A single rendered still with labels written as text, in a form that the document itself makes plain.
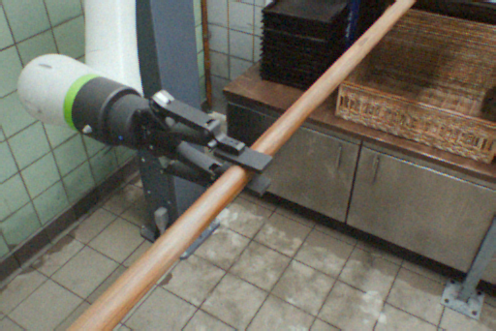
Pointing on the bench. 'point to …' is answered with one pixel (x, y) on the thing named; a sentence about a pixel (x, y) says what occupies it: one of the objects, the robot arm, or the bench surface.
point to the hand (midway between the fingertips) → (243, 167)
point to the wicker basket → (436, 117)
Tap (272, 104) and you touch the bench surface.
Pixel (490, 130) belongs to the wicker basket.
